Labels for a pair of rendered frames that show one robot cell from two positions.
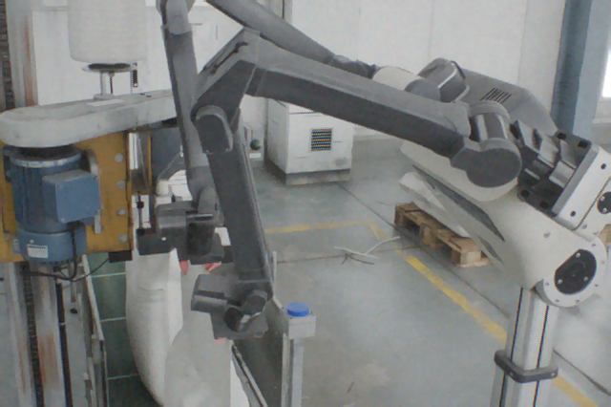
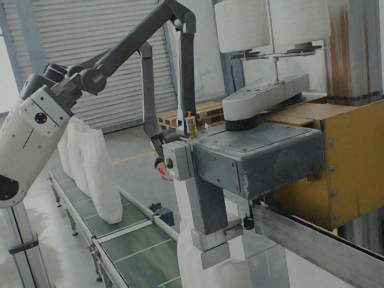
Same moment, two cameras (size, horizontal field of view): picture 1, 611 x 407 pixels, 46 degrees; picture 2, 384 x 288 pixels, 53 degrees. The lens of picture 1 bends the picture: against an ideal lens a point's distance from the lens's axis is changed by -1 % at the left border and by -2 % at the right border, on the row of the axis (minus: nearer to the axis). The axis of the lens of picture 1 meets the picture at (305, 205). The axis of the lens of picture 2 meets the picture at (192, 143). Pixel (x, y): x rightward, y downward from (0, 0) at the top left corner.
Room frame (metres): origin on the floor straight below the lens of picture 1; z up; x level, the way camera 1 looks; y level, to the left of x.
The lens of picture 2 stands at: (2.83, 0.11, 1.57)
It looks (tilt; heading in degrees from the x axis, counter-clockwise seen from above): 14 degrees down; 175
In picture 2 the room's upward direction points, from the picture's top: 10 degrees counter-clockwise
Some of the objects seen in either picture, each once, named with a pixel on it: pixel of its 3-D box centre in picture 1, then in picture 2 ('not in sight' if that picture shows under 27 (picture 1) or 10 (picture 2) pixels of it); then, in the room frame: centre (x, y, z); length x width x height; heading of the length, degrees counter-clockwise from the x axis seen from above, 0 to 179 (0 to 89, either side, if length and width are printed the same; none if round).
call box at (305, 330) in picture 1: (297, 321); not in sight; (1.77, 0.01, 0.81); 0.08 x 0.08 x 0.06; 21
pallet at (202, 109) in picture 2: not in sight; (194, 113); (-4.17, 0.82, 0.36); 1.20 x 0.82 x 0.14; 107
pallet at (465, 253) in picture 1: (501, 224); not in sight; (4.60, -1.33, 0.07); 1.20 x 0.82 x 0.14; 113
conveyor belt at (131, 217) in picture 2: not in sight; (90, 195); (-0.79, -0.66, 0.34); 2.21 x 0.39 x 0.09; 21
